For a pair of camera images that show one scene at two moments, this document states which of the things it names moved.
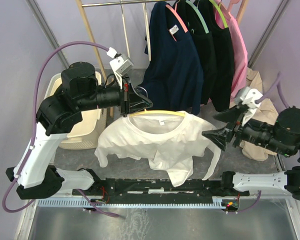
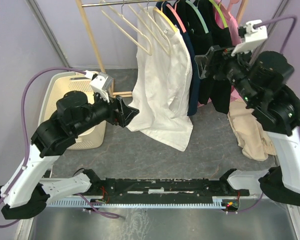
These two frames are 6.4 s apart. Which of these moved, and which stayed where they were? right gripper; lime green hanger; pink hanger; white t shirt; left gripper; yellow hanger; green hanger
Moved: left gripper; white t shirt; right gripper; yellow hanger
Stayed: green hanger; lime green hanger; pink hanger
